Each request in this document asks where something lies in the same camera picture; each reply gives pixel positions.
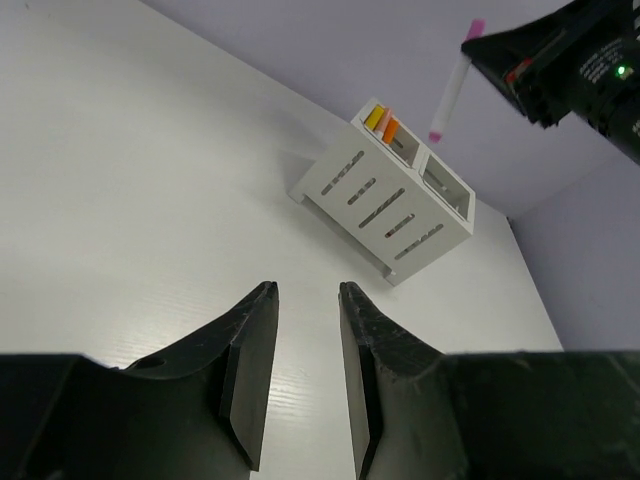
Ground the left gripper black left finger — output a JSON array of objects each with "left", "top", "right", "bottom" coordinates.
[{"left": 1, "top": 282, "right": 279, "bottom": 479}]

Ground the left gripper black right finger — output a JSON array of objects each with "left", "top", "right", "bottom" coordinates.
[{"left": 339, "top": 282, "right": 639, "bottom": 479}]

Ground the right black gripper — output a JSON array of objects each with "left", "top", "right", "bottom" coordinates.
[{"left": 461, "top": 1, "right": 639, "bottom": 161}]

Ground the purple capped white marker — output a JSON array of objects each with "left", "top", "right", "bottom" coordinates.
[{"left": 428, "top": 18, "right": 486, "bottom": 144}]

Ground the orange capped white marker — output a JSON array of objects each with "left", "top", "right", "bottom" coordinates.
[{"left": 382, "top": 117, "right": 399, "bottom": 144}]

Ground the yellow capped white marker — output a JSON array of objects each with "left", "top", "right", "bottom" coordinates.
[{"left": 364, "top": 105, "right": 385, "bottom": 130}]

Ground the salmon capped white marker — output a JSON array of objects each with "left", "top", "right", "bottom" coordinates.
[{"left": 375, "top": 107, "right": 392, "bottom": 137}]

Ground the white two-compartment pen holder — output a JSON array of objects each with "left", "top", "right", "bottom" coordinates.
[{"left": 290, "top": 98, "right": 476, "bottom": 286}]

